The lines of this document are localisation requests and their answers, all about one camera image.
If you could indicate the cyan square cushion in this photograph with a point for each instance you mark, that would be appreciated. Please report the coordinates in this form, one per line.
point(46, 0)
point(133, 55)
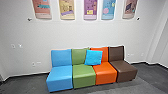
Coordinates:
point(93, 57)

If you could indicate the green sofa chair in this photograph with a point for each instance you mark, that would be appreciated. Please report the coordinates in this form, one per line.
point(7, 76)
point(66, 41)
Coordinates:
point(83, 75)

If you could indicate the orange sofa chair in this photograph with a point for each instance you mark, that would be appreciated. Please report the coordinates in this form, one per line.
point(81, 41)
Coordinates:
point(105, 71)

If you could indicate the blue sofa chair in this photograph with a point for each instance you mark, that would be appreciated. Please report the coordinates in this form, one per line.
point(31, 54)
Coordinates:
point(59, 78)

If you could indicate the brown sofa chair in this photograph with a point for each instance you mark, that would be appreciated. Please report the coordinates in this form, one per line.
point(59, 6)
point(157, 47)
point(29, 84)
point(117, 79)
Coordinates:
point(123, 70)

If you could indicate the purple wall poster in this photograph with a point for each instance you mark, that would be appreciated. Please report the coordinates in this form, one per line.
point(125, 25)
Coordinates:
point(90, 9)

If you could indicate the yellow wall poster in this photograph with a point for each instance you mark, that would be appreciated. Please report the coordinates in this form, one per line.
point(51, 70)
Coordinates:
point(66, 9)

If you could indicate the light blue wall poster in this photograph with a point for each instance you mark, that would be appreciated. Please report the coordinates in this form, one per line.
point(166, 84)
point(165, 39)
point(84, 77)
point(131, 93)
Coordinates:
point(108, 9)

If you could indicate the white wall outlet plate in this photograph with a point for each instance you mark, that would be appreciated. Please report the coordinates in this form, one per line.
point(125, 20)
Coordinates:
point(33, 64)

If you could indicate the salmon wall poster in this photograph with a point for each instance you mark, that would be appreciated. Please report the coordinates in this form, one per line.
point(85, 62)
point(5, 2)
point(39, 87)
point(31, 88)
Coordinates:
point(41, 8)

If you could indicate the pink wall poster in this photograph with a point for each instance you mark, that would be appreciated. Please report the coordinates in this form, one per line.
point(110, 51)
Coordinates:
point(130, 8)

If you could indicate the small dark wall mount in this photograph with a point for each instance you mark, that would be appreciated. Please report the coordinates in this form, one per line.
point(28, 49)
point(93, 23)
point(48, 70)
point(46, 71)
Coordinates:
point(137, 18)
point(29, 19)

